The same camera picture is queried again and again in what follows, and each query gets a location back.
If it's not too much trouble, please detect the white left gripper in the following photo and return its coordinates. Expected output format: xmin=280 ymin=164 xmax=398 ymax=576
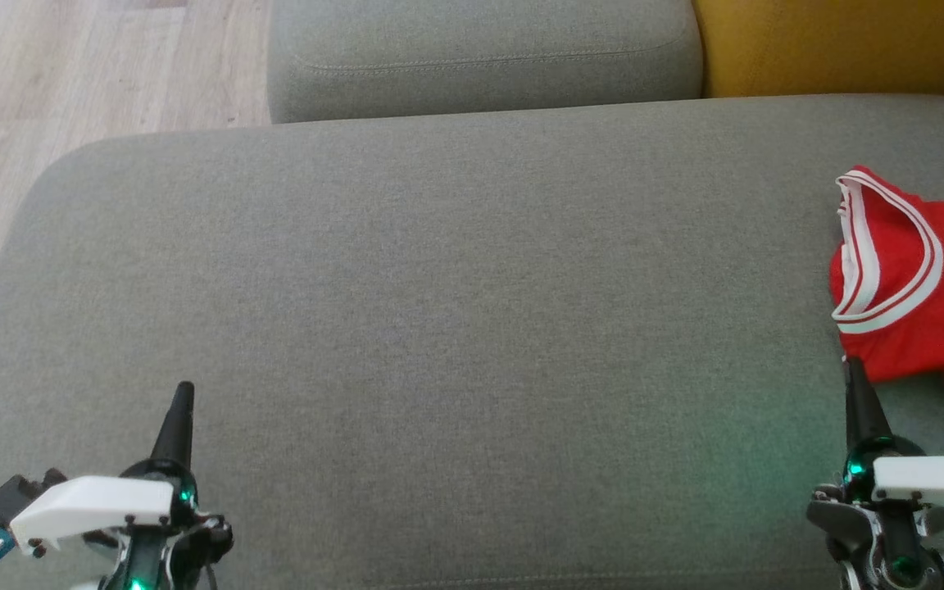
xmin=8 ymin=380 xmax=200 ymax=555

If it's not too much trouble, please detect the grey sofa seat cushion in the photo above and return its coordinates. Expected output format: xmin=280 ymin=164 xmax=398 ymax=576
xmin=0 ymin=93 xmax=944 ymax=590

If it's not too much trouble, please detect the yellow sofa cushion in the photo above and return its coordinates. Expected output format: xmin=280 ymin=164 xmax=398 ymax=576
xmin=691 ymin=0 xmax=944 ymax=100

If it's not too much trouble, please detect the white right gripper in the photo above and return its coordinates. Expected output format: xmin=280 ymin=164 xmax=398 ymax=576
xmin=841 ymin=356 xmax=944 ymax=520

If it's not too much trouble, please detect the large grey sofa back cushion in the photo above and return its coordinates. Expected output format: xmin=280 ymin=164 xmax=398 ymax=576
xmin=266 ymin=0 xmax=705 ymax=125

